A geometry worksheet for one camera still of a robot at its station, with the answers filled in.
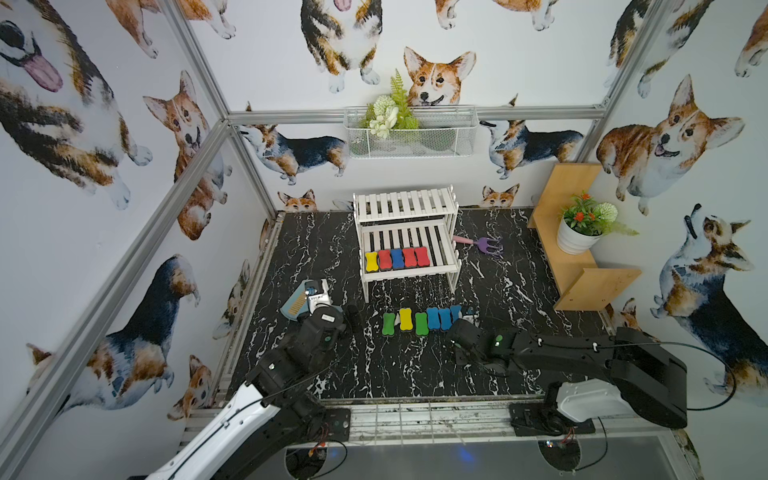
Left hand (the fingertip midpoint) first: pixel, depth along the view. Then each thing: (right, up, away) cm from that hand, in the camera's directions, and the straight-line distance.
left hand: (343, 298), depth 74 cm
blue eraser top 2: (+24, -9, +16) cm, 30 cm away
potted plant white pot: (+69, +19, +15) cm, 73 cm away
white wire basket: (+27, +48, +19) cm, 58 cm away
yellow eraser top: (+15, -10, +18) cm, 25 cm away
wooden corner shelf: (+62, +3, +8) cm, 63 cm away
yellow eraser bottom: (+6, +7, +14) cm, 17 cm away
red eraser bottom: (+9, +8, +16) cm, 20 cm away
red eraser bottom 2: (+17, +9, +15) cm, 24 cm away
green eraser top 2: (+20, -11, +16) cm, 28 cm away
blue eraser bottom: (+13, +9, +14) cm, 21 cm away
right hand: (+31, -15, +12) cm, 37 cm away
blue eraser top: (+27, -9, +17) cm, 33 cm away
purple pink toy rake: (+45, +13, +37) cm, 60 cm away
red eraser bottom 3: (+20, +9, +17) cm, 28 cm away
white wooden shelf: (+16, +16, +24) cm, 33 cm away
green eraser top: (+10, -11, +16) cm, 22 cm away
